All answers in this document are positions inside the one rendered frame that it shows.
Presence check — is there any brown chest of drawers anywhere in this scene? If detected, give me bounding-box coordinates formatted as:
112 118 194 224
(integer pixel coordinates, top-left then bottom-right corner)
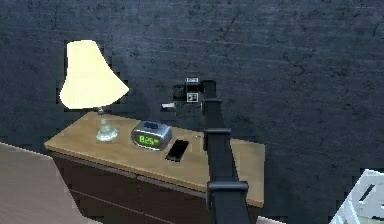
44 111 266 224

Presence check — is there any silver digital alarm clock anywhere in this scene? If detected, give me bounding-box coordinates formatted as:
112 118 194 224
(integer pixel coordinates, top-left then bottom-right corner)
130 120 173 152

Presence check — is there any cream shade table lamp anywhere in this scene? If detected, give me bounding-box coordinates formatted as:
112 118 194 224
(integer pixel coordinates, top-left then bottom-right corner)
58 39 130 143

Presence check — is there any black cell phone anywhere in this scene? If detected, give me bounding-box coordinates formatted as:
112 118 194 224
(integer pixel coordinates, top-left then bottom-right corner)
164 139 190 163

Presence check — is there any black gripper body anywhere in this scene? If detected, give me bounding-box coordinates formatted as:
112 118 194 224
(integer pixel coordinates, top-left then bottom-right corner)
172 83 203 117

